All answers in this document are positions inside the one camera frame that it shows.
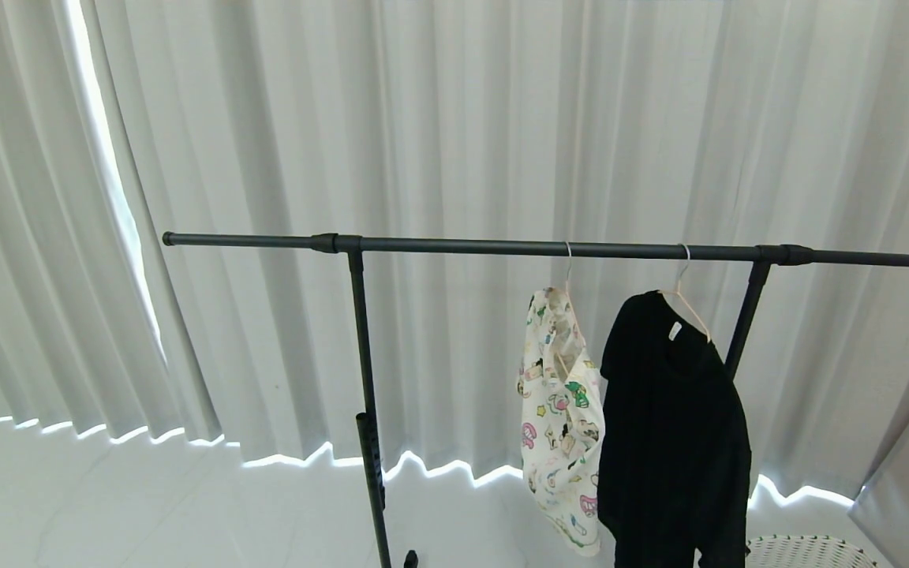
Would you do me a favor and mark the cream printed garment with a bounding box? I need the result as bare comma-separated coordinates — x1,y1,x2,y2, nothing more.
516,286,607,558

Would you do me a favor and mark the black clothes rack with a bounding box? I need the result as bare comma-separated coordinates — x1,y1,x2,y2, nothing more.
161,231,909,568

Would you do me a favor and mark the white curtain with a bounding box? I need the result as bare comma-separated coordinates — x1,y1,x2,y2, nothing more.
0,0,909,502

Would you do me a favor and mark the black garment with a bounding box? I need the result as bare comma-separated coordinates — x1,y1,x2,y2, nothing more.
597,290,754,568

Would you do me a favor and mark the pink clothes hanger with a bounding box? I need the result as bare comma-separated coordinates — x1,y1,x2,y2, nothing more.
657,245,713,344
551,241,585,379

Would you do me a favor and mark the white laundry basket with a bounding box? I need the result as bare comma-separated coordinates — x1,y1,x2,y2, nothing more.
745,534,881,568

